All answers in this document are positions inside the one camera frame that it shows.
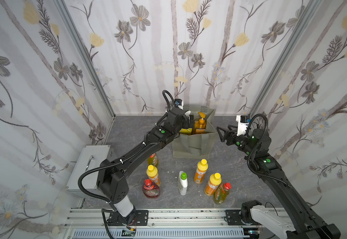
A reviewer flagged large orange pump soap bottle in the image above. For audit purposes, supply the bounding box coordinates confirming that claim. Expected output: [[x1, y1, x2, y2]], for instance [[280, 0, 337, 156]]
[[192, 112, 206, 135]]

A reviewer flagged green fabric shopping bag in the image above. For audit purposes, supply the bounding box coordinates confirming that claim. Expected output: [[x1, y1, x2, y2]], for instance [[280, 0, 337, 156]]
[[172, 105, 218, 159]]

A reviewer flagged green bottle red cap front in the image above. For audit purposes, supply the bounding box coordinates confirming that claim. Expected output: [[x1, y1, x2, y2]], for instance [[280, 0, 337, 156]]
[[213, 182, 232, 205]]

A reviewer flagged red soap bottle red cap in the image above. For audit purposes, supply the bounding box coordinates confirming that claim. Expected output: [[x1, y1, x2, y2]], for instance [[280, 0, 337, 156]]
[[142, 179, 160, 198]]

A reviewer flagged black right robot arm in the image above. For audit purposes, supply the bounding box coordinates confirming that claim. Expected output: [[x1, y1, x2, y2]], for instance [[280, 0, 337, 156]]
[[216, 114, 341, 239]]

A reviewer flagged green bottle red cap rear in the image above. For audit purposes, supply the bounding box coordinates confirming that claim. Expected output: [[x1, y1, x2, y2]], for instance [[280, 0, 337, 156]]
[[147, 153, 159, 167]]

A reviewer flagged white bottle green cap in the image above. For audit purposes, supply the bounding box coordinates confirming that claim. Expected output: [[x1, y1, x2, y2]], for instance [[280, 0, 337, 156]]
[[178, 171, 188, 196]]

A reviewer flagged orange bottle yellow cap middle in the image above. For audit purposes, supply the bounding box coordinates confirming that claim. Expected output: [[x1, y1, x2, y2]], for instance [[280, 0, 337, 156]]
[[194, 159, 208, 184]]

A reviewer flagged orange bottle yellow cap left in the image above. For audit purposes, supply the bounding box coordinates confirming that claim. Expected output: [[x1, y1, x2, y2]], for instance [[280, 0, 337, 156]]
[[146, 165, 161, 186]]

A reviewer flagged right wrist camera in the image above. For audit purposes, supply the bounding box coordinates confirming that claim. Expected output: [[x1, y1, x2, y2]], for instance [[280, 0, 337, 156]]
[[236, 115, 250, 136]]

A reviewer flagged orange bottle yellow cap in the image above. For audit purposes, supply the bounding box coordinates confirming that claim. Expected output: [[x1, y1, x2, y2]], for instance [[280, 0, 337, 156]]
[[204, 173, 222, 196], [194, 159, 208, 184], [146, 165, 161, 186]]

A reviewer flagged large yellow pump soap bottle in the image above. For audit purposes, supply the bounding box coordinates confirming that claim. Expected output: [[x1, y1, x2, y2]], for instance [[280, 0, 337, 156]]
[[179, 111, 194, 135]]

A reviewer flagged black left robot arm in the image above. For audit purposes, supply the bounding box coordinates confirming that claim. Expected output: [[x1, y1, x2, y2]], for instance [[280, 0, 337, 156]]
[[77, 90, 193, 226]]

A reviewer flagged orange bottle yellow cap right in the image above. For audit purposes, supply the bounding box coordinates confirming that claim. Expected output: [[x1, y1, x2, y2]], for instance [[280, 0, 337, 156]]
[[204, 173, 222, 196]]

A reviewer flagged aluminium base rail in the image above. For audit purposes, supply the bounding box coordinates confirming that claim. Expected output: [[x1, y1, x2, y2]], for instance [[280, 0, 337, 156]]
[[62, 207, 315, 239]]

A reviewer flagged green bottle red cap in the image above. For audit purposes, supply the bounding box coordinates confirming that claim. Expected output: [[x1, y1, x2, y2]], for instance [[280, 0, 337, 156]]
[[213, 182, 232, 205], [147, 153, 159, 167]]

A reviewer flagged grey metal box with handle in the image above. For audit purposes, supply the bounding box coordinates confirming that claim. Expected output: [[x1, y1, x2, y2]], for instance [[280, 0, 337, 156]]
[[66, 145, 113, 198]]

